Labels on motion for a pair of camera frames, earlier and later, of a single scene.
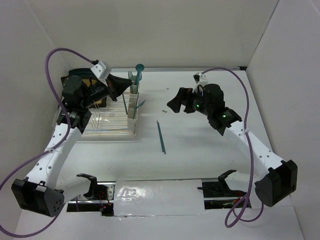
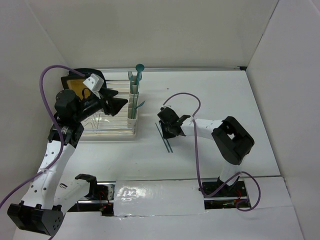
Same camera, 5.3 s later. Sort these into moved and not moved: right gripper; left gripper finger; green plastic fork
Moved: left gripper finger; right gripper
Not moved: green plastic fork
